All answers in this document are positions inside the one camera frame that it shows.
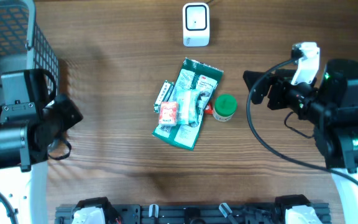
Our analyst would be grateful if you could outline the grey plastic mesh basket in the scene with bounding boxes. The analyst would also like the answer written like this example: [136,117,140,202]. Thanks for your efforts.
[0,0,60,106]

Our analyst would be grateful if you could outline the green 3M sponge pack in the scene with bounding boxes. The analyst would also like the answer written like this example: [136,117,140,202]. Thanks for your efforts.
[153,58,223,150]

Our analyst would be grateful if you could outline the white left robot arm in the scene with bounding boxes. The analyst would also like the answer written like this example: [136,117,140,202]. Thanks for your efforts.
[0,68,83,223]

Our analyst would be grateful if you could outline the red coffee stick sachet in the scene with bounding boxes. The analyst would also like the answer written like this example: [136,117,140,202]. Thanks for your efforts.
[204,103,213,114]

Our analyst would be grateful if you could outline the green lid jar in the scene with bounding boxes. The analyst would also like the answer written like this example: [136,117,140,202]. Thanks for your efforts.
[213,94,237,122]

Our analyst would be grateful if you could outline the green white gum pack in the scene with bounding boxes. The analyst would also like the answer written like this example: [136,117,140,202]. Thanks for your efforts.
[154,80,175,113]

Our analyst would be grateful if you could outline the red white snack packet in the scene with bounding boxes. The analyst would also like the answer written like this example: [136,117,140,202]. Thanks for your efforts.
[158,101,178,126]

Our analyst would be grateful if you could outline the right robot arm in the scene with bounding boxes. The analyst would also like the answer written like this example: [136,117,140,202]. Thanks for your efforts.
[243,58,358,223]

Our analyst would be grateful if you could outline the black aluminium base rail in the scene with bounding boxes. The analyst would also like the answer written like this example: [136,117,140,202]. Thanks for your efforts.
[54,202,332,224]

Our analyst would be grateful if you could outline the white barcode scanner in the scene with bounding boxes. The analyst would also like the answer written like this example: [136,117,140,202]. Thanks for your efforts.
[182,2,210,47]

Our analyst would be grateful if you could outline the light green tissue pack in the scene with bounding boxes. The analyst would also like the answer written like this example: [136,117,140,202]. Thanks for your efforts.
[174,89,200,125]

